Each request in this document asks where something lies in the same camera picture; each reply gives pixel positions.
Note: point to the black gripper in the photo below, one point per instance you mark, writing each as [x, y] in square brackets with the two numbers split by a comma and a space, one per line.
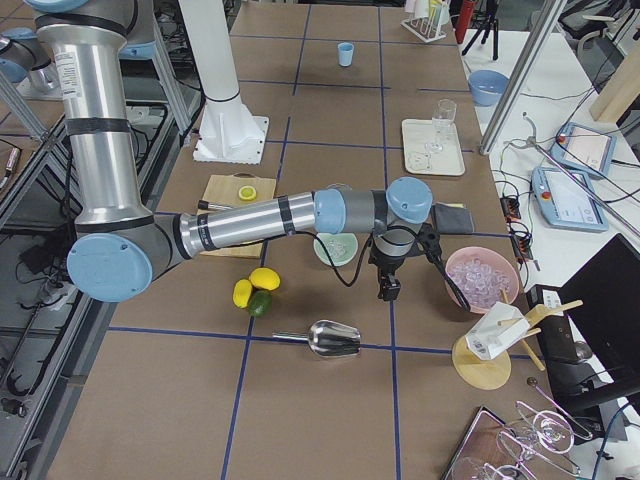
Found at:
[384, 264]

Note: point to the mint green bowl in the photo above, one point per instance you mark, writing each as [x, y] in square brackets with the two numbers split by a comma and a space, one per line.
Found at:
[322, 253]

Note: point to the light blue plastic cup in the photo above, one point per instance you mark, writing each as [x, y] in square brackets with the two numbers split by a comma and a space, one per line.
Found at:
[345, 53]

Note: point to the ice cubes in bowl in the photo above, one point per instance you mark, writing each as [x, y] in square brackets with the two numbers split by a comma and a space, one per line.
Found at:
[337, 248]

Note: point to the metal ice scoop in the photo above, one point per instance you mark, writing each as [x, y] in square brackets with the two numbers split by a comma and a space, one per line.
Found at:
[327, 339]

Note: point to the pink bowl with ice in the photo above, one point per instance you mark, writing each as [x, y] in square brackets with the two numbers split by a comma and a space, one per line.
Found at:
[483, 276]

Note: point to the blue bowl with fork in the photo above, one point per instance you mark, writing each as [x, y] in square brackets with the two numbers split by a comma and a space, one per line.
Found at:
[487, 87]

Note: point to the grey folded cloth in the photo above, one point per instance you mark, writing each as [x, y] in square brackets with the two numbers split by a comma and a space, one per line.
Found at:
[450, 219]

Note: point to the yellow lemon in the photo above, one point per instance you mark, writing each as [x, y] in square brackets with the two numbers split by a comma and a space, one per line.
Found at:
[242, 292]
[265, 278]

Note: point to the green lime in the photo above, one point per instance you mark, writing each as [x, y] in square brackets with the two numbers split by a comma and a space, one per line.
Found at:
[259, 303]

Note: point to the cream bear tray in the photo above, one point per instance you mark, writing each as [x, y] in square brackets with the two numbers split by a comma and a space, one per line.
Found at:
[427, 152]

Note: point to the half lemon slice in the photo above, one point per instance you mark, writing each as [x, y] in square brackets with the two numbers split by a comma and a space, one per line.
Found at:
[247, 193]

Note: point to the clear wine glass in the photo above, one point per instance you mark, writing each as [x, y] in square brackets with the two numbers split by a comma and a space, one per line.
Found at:
[442, 119]

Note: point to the wooden cutting board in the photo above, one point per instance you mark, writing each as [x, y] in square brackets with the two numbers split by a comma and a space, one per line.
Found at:
[223, 189]

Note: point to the glasses on dark tray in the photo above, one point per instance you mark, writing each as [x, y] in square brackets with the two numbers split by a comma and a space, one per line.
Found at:
[536, 443]

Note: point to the blue teach pendant near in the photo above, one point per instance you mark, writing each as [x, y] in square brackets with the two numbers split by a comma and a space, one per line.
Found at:
[563, 203]

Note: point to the blue teach pendant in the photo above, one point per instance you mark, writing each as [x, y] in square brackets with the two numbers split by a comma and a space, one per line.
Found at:
[563, 203]
[582, 148]

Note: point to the black monitor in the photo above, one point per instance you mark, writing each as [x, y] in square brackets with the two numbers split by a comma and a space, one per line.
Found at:
[608, 320]

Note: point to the blue teach pendant far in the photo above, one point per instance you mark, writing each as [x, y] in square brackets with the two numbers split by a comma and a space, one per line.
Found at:
[582, 148]

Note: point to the red cylinder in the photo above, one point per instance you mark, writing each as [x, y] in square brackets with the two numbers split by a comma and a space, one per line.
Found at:
[464, 16]

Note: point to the metal handle knife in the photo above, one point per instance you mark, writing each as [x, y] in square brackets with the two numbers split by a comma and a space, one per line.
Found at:
[212, 206]

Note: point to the white wire cup rack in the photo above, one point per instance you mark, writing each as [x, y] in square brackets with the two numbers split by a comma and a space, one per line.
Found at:
[427, 19]

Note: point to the aluminium frame post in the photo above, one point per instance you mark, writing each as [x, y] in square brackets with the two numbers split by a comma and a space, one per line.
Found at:
[532, 49]

